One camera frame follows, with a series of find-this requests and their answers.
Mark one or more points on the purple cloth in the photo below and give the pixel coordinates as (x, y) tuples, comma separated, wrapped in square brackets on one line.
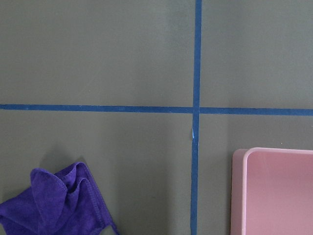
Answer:
[(68, 202)]

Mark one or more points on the pink plastic bin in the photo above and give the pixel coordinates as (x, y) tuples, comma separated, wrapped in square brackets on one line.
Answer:
[(272, 192)]

